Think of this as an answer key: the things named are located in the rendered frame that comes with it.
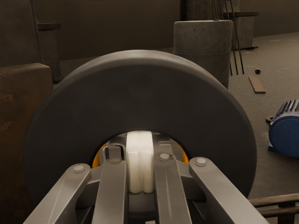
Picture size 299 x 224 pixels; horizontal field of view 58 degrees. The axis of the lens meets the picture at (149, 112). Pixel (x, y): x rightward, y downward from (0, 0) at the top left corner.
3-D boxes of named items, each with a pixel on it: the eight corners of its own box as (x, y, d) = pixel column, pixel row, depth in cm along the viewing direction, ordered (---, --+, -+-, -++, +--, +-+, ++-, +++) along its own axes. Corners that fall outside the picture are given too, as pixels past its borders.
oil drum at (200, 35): (162, 103, 306) (160, 21, 276) (198, 94, 339) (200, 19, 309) (201, 118, 261) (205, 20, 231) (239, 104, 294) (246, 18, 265)
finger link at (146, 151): (139, 150, 15) (153, 150, 15) (138, 104, 21) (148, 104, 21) (141, 195, 16) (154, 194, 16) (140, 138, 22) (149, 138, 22)
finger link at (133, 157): (141, 195, 16) (128, 196, 16) (140, 138, 22) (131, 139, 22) (139, 150, 15) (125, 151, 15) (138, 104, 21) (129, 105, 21)
